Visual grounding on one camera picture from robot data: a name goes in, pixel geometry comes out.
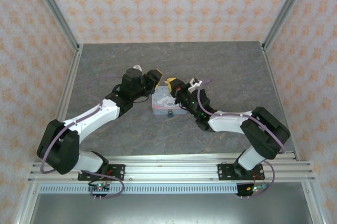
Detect cartoon print tin box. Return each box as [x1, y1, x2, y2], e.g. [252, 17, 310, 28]
[150, 83, 188, 117]

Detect aluminium base beam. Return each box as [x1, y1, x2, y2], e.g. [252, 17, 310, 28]
[27, 151, 316, 183]

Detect right circuit board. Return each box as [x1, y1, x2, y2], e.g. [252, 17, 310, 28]
[246, 184, 269, 192]

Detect circuit board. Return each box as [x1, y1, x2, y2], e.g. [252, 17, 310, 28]
[88, 181, 111, 192]
[246, 184, 269, 192]

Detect grey metal panel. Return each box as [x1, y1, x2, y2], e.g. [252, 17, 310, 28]
[26, 194, 316, 224]

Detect left circuit board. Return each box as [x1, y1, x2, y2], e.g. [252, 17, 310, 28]
[88, 181, 111, 192]

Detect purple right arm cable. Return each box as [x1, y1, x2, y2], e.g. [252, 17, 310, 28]
[196, 77, 286, 154]

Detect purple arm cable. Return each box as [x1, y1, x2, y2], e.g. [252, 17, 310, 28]
[196, 77, 286, 154]
[40, 75, 124, 175]

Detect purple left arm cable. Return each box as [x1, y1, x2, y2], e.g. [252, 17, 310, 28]
[40, 75, 124, 175]

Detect aluminium side rail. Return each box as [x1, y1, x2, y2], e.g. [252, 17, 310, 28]
[54, 44, 84, 130]
[261, 42, 301, 161]

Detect black right mount plate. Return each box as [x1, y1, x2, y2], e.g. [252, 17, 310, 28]
[217, 162, 264, 181]

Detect black mount plate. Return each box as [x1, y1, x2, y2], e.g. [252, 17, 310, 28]
[217, 162, 264, 181]
[77, 164, 126, 181]

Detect slotted grey cable duct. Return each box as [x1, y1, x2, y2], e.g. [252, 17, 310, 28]
[38, 184, 240, 195]

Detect black left mount plate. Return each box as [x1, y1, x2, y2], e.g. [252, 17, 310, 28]
[77, 164, 126, 181]

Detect aluminium corner post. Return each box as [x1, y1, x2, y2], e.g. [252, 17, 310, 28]
[27, 0, 81, 51]
[262, 0, 314, 51]

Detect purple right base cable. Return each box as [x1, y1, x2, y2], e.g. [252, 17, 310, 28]
[249, 160, 277, 198]

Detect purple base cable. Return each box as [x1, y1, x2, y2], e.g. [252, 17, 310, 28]
[249, 160, 277, 198]
[83, 170, 125, 199]

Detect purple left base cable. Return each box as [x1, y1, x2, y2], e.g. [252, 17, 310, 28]
[83, 170, 125, 199]

